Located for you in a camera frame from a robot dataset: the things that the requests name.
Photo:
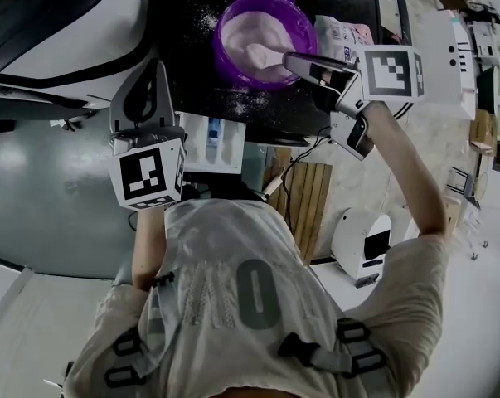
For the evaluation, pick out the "white black appliance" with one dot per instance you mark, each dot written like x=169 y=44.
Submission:
x=59 y=35

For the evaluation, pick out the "pale pink plastic scoop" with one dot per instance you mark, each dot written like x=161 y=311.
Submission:
x=260 y=55

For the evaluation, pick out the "person's left forearm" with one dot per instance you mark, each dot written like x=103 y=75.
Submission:
x=148 y=247

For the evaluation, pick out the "white rounded floor robot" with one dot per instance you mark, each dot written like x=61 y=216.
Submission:
x=353 y=239

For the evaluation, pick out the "metal frame stool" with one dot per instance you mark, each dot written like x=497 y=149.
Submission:
x=463 y=182

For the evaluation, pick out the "white detergent powder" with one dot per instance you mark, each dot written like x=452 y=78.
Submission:
x=249 y=35

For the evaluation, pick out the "purple plastic bowl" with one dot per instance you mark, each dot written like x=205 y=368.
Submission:
x=233 y=71

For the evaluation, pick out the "cardboard box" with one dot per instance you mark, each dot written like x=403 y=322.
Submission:
x=483 y=129

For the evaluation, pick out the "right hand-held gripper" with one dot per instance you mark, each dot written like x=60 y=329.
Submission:
x=392 y=73

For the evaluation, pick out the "wooden slat pallet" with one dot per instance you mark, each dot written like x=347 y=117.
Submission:
x=309 y=205

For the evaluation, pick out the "person's right forearm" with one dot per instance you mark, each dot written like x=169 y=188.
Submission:
x=411 y=168

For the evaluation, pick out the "white pink detergent bag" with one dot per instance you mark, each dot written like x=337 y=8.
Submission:
x=341 y=35

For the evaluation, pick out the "grey washing machine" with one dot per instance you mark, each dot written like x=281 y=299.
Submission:
x=59 y=189

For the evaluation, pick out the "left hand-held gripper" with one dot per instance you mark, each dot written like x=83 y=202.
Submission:
x=144 y=176

